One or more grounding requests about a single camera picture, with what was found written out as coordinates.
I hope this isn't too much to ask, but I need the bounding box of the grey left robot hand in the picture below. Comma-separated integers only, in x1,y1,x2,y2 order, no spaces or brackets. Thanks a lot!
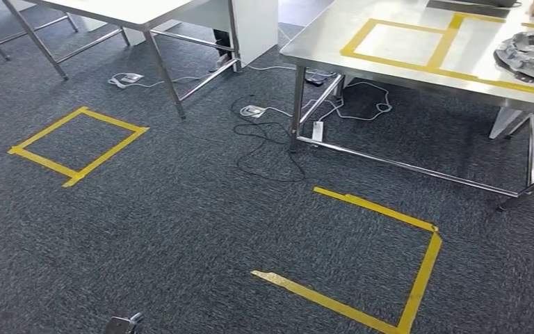
104,312,145,334

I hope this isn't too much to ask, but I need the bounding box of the steel workbench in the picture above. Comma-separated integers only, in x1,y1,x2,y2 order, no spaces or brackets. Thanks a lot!
279,0,534,213

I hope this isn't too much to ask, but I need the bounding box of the black floor cable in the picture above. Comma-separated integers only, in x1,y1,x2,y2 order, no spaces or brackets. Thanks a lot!
229,93,307,184

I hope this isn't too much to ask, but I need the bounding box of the metal leg table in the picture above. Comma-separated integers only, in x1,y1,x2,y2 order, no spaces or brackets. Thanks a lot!
0,0,132,83

